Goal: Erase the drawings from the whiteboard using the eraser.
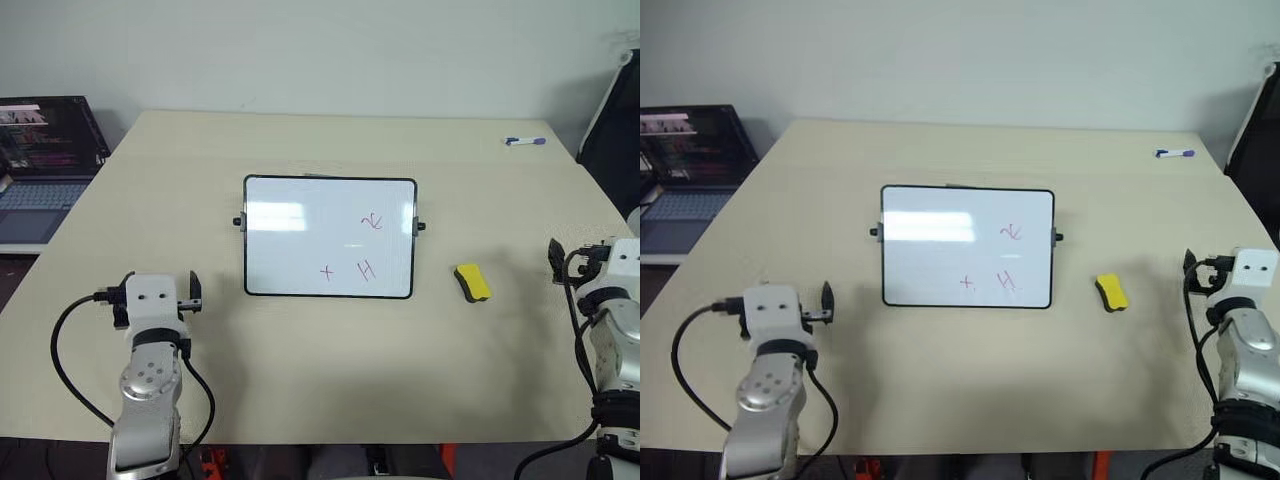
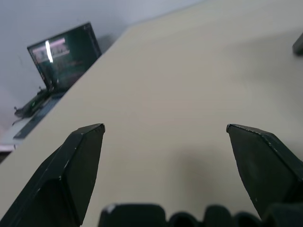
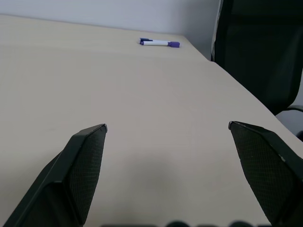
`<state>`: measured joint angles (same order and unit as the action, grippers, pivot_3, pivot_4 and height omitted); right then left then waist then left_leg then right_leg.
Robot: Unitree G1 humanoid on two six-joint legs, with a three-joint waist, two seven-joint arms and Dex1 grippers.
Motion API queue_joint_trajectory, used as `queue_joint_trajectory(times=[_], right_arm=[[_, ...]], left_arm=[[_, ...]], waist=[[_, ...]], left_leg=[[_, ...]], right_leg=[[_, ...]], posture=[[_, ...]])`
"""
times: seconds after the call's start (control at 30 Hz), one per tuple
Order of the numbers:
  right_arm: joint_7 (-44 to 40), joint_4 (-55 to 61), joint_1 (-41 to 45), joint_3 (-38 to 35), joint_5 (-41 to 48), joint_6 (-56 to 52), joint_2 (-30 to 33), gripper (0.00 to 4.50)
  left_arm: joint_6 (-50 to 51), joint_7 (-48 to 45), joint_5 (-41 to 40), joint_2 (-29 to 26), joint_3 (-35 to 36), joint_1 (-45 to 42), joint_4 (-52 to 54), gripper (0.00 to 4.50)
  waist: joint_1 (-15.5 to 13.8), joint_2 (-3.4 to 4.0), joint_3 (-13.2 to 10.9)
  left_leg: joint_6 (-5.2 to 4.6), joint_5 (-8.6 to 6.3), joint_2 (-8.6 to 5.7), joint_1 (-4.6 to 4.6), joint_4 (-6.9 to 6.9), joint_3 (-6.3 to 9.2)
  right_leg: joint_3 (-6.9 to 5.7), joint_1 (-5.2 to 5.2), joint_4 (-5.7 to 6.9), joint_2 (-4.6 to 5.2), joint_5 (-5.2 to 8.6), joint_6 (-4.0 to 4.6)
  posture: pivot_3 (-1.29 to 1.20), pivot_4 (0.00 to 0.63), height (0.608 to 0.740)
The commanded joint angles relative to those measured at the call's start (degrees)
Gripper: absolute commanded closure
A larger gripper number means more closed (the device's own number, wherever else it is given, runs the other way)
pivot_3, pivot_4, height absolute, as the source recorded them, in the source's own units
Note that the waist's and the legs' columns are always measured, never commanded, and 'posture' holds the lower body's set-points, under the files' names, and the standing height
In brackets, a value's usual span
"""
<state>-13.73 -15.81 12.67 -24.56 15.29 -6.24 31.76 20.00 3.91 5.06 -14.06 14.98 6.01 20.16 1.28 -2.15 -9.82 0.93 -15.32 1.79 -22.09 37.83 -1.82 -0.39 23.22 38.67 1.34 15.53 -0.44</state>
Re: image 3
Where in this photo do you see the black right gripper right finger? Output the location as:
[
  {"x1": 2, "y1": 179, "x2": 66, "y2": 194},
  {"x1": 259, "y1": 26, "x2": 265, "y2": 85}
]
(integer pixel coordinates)
[{"x1": 228, "y1": 121, "x2": 303, "y2": 227}]

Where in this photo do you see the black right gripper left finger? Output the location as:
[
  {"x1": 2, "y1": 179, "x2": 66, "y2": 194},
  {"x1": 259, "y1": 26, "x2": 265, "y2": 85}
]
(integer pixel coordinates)
[{"x1": 0, "y1": 123, "x2": 108, "y2": 227}]

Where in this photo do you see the black mesh office chair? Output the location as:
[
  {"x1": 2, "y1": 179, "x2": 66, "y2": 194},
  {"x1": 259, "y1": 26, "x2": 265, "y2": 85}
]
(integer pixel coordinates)
[{"x1": 210, "y1": 0, "x2": 303, "y2": 142}]

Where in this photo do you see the white marker with purple cap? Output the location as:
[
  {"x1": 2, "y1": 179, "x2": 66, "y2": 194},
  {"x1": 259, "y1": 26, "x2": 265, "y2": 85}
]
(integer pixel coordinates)
[{"x1": 137, "y1": 37, "x2": 181, "y2": 49}]

